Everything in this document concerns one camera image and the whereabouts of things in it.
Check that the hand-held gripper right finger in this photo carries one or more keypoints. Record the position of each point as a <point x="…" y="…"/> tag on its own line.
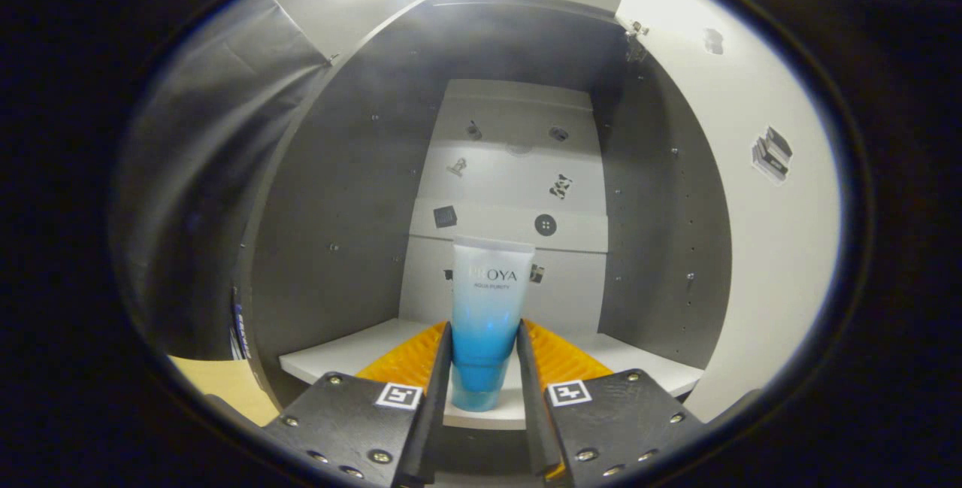
<point x="537" y="428"/>

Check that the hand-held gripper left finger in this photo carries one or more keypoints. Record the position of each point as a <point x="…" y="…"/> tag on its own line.
<point x="432" y="428"/>

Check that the blue and white cosmetic tube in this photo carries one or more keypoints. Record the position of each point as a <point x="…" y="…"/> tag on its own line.
<point x="490" y="300"/>

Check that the white and blue book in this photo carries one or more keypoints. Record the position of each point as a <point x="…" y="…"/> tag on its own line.
<point x="239" y="322"/>

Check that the dark grey cabinet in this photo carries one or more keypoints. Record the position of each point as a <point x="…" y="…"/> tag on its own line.
<point x="338" y="210"/>

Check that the black backdrop cloth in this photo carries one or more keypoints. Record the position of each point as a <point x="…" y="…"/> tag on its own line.
<point x="195" y="172"/>

